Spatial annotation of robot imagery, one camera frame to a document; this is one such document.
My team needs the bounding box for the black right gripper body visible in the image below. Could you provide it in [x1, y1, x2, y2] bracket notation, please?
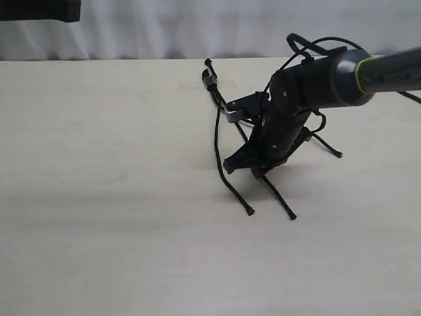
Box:
[249, 70, 312, 165]

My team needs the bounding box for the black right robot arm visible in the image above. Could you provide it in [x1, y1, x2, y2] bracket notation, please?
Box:
[223, 47, 420, 177]

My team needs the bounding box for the white wrinkled backdrop cloth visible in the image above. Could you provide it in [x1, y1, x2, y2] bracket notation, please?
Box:
[1, 1, 420, 60]

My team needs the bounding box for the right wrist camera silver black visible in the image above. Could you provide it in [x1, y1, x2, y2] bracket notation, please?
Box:
[224, 92, 270, 123]

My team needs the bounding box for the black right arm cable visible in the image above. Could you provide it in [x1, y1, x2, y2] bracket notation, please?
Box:
[262, 32, 421, 132]

